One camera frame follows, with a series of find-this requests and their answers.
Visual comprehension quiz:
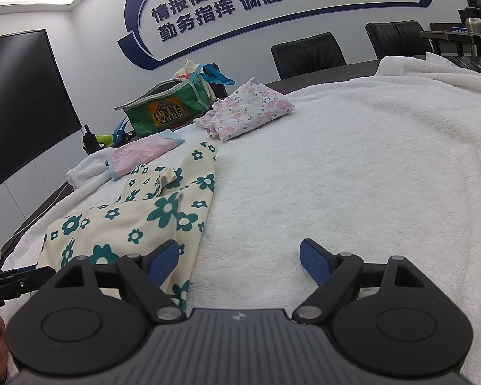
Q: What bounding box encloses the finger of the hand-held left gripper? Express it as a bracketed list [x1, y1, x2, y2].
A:
[0, 265, 57, 304]

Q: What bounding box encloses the steel thermos bottle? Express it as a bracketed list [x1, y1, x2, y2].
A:
[465, 8, 481, 35]

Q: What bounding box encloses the blue wall sign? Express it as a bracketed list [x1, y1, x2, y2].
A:
[117, 0, 422, 71]

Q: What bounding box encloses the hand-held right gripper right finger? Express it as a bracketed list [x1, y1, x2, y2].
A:
[292, 238, 426, 324]

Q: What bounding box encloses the folded pink floral garment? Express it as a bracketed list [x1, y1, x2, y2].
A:
[193, 76, 296, 142]

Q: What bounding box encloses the black metal rack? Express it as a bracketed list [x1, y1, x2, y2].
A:
[420, 29, 481, 59]

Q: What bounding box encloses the black walkie-talkie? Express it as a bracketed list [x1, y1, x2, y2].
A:
[82, 124, 102, 155]

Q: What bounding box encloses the cream green floral garment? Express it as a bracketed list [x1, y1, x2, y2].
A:
[37, 141, 219, 310]

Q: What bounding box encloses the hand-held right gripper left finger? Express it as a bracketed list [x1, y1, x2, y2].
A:
[54, 239, 186, 324]

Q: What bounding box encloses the large black screen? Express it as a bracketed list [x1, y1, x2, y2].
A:
[0, 29, 83, 200]

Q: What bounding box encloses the green zip bag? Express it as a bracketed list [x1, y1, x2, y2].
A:
[112, 63, 236, 147]

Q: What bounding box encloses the folded pink cloth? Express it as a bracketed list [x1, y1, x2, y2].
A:
[105, 129, 186, 181]

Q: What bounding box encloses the white towel blanket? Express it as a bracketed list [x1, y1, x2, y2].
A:
[0, 55, 481, 385]

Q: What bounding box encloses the black office chair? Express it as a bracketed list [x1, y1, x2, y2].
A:
[364, 20, 429, 61]
[271, 32, 348, 81]

